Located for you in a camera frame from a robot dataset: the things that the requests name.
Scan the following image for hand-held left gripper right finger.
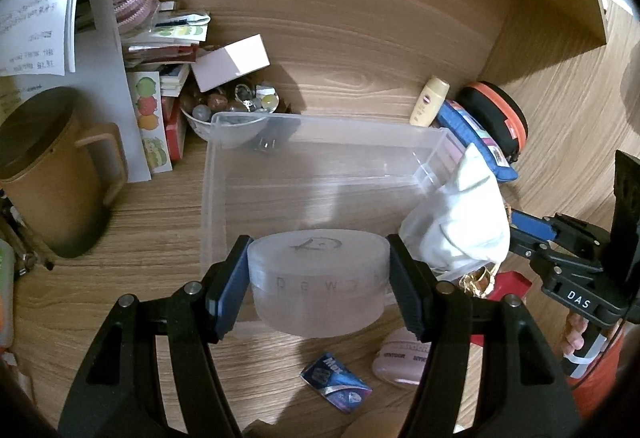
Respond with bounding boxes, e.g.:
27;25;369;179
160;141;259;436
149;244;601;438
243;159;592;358
386;233;587;438

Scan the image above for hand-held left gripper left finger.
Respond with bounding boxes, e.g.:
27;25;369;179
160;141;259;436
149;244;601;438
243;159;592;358
59;234;251;438

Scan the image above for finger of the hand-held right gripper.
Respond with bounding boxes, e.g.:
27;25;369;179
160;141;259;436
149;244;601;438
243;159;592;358
510;237;597;270
510;209;607;265

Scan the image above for red item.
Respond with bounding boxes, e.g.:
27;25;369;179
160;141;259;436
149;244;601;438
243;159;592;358
469;270;533;349

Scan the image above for white cloth pouch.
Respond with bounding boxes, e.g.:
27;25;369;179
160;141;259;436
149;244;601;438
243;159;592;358
399;143;512;281

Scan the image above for small pink case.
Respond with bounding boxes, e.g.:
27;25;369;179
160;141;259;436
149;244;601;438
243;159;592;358
371;327;433;386

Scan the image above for frosted round plastic jar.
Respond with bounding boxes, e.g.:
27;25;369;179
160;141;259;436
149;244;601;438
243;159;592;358
247;228;392;338

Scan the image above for blue foil packet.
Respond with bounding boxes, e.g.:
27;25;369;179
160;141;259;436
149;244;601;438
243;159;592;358
300;352;373;414

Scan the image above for clear plastic storage bin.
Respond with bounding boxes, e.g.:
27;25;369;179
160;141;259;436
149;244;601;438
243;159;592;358
200;112;468;336

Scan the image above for wooden desktop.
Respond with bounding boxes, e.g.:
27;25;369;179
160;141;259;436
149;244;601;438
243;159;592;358
0;0;640;438

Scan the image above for person's right hand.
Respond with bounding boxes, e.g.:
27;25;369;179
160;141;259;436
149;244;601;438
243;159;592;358
560;312;592;357

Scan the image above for blue pencil case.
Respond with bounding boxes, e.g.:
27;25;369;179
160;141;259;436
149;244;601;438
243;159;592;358
434;99;520;183

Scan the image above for black round case orange zipper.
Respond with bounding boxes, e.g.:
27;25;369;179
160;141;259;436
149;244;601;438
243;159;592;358
457;81;529;165

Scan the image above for yellow sunscreen tube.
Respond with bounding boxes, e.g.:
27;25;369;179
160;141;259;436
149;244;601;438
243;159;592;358
409;75;451;128

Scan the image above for red small box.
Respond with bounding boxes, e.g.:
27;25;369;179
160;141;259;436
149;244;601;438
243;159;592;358
162;97;188;163

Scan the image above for white bowl of beads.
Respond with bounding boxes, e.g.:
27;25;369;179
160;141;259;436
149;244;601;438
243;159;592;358
180;82;281;150

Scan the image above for fruit picture box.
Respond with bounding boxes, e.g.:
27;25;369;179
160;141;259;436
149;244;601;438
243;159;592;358
126;70;173;175

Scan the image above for brown mug with lid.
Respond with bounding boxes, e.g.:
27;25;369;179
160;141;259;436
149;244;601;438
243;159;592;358
0;86;128;260

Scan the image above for orange bottle green cap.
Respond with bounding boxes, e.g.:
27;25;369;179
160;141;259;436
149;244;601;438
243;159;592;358
0;238;17;351

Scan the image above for small white card box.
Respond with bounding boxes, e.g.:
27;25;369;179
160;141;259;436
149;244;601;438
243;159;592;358
192;34;271;93

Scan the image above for pile of small packets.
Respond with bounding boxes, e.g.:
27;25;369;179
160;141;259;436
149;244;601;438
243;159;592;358
120;0;212;96

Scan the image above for white printed paper sheets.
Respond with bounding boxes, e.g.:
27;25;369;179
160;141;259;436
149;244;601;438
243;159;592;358
0;0;153;183

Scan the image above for gold chain trinket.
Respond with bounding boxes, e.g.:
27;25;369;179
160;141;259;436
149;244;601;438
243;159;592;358
459;264;502;300

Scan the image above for pink coiled cable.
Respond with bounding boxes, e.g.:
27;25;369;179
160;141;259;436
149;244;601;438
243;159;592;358
109;0;163;26

